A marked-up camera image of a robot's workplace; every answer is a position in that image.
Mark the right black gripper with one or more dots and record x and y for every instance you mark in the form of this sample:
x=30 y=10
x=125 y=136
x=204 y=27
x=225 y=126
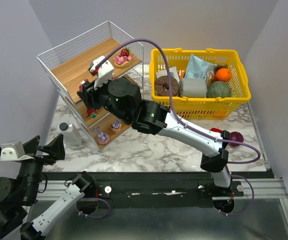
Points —
x=88 y=94

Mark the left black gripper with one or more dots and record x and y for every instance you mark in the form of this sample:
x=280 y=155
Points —
x=42 y=157

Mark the red strawberry toy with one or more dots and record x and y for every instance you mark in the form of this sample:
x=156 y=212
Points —
x=91 y=113

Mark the small purple bunny toy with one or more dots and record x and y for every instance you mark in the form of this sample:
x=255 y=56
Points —
x=116 y=126

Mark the purple bunny toy pink base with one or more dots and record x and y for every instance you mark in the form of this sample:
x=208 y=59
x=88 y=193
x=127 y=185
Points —
x=102 y=137

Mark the pink strawberry cake toy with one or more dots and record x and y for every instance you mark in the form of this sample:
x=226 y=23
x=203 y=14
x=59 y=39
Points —
x=124 y=59

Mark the pink red figure toy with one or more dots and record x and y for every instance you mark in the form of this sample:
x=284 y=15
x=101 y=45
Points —
x=81 y=84

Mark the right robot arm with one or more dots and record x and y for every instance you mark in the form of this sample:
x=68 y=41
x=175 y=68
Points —
x=123 y=99

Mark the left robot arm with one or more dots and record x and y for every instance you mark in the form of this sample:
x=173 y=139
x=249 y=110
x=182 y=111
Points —
x=20 y=192

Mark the white plastic bottle black cap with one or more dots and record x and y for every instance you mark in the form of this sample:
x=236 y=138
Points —
x=72 y=137

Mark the brown chocolate donut cake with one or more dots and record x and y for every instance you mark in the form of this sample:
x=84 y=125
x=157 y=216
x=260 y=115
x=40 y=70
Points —
x=163 y=88

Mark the white tissue packet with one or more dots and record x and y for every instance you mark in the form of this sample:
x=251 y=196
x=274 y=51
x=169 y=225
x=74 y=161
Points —
x=173 y=72

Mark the light blue snack bag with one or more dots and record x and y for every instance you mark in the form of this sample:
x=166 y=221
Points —
x=198 y=68

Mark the yellow plastic shopping basket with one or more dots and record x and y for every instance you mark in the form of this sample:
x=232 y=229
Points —
x=211 y=108

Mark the green melon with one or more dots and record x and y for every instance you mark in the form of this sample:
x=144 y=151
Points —
x=219 y=89

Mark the red bell pepper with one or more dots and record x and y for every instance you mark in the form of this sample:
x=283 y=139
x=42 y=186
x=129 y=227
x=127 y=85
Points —
x=216 y=130

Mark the orange fruit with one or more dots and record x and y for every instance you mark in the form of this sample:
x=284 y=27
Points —
x=223 y=75

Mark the purple red onion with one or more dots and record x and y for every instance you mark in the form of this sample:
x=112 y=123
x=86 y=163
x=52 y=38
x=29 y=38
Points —
x=236 y=137

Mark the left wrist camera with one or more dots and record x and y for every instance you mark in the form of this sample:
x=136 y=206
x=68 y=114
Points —
x=14 y=152

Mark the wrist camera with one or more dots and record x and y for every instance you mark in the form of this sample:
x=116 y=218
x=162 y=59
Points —
x=104 y=72
x=14 y=152

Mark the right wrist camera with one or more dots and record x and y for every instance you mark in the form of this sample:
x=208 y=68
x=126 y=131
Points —
x=104 y=72

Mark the white wire wooden shelf rack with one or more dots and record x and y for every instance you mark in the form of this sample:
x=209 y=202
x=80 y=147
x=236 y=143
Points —
x=67 y=65

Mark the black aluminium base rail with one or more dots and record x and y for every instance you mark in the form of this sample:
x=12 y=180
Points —
x=182 y=189

